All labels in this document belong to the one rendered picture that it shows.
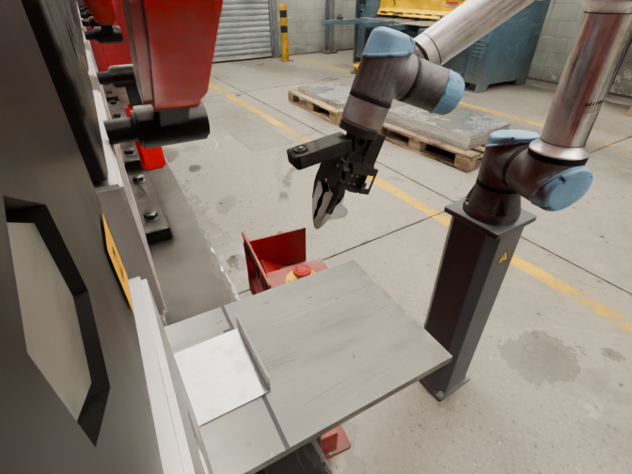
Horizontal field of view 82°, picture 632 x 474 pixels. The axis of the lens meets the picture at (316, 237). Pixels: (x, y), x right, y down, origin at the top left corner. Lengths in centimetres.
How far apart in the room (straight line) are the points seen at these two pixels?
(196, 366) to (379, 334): 19
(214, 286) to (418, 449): 103
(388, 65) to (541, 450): 137
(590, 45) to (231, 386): 81
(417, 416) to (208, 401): 123
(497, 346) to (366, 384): 150
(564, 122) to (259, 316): 72
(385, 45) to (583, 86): 42
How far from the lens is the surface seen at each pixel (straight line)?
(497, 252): 113
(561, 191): 94
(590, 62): 89
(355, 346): 39
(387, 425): 149
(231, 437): 35
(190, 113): 17
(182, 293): 66
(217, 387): 37
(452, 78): 71
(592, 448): 173
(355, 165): 66
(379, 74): 64
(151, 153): 39
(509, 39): 640
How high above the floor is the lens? 131
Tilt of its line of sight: 35 degrees down
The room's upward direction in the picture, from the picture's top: straight up
